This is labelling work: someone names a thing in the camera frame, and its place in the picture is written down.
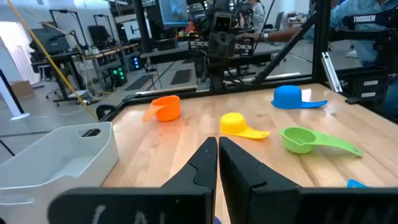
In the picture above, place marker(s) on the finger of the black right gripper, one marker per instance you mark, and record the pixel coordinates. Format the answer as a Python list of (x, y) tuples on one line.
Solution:
[(215, 46), (228, 46)]

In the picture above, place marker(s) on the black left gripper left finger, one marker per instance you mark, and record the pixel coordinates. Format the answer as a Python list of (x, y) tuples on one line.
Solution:
[(192, 177)]

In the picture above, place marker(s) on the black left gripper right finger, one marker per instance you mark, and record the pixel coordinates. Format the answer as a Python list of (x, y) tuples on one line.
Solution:
[(245, 180)]

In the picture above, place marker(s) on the yellow measuring cup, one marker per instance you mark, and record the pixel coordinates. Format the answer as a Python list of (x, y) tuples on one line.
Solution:
[(233, 123)]

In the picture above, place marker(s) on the green measuring cup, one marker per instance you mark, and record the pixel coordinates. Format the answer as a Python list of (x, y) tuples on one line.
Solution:
[(298, 140)]

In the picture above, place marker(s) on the orange measuring cup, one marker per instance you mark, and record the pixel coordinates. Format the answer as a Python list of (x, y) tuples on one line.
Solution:
[(168, 109)]

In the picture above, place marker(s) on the light blue measuring cup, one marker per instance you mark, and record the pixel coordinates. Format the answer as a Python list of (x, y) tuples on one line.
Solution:
[(354, 184)]

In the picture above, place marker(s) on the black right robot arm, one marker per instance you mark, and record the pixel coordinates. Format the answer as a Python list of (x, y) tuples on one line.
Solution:
[(217, 77)]

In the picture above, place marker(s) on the white plastic basket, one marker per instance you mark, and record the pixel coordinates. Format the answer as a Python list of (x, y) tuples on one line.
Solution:
[(46, 161)]

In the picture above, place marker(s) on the plain black floor mat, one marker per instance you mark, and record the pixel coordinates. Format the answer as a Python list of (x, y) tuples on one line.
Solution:
[(138, 82), (182, 76)]

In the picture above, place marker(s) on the large blue display screen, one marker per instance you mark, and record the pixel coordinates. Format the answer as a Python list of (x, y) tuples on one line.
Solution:
[(174, 12)]

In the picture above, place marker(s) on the person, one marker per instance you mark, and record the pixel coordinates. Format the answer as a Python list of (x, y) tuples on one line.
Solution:
[(258, 15), (348, 9)]

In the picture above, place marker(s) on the computer tower with green lights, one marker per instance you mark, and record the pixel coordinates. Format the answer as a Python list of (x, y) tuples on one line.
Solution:
[(118, 76)]

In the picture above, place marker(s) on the black box with white labels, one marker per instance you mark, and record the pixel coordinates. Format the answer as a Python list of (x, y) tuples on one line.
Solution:
[(354, 90)]

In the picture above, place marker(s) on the cardboard box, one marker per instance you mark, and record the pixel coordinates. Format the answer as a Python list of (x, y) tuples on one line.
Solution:
[(21, 89)]

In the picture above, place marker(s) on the white floor stand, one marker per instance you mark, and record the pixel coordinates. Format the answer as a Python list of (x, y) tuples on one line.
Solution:
[(9, 99)]

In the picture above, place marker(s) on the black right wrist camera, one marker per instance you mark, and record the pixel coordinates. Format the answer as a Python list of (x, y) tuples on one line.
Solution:
[(222, 22)]

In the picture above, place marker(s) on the silver aluminium bracket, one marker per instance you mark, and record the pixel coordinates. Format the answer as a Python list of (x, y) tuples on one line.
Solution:
[(331, 73)]

